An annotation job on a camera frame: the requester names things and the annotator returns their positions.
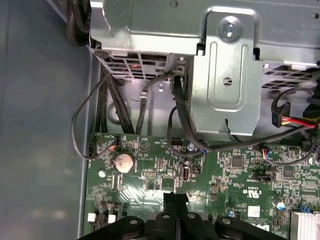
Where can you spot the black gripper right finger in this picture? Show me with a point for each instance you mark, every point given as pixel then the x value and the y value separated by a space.
pixel 181 202

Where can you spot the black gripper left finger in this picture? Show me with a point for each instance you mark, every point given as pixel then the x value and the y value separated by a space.
pixel 170 202

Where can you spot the RAM slot with white clips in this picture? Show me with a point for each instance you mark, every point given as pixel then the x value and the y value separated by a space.
pixel 111 218
pixel 92 218

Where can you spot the RAM slot with black clips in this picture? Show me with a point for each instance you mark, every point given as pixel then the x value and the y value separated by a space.
pixel 100 221

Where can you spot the internal USB port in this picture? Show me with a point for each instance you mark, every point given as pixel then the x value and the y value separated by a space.
pixel 185 173

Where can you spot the green motherboard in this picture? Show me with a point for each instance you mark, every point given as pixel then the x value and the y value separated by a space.
pixel 225 175

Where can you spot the silver coin cell battery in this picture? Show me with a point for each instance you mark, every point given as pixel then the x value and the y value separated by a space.
pixel 123 163

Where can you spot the silver metal drive cage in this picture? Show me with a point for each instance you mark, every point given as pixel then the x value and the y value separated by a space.
pixel 225 100

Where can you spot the silver finned chipset heatsink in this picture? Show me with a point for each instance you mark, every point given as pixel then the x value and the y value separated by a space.
pixel 307 225

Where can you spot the black and silver PC case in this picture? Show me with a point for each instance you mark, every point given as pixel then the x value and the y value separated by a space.
pixel 37 100

